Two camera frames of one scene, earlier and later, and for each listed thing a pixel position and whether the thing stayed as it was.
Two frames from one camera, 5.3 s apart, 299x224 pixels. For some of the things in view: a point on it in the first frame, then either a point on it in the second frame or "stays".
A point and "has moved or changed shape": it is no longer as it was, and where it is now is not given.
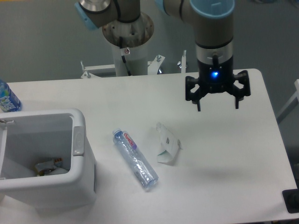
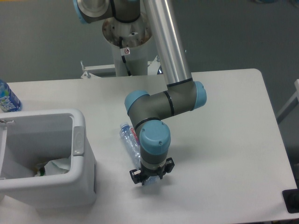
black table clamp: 291,199 stays
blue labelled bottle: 9,102 stays
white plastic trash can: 28,137 stays
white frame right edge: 292,103 stays
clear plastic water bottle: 143,170 has moved or changed shape
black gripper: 213,78 to 139,176
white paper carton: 169,144 has moved or changed shape
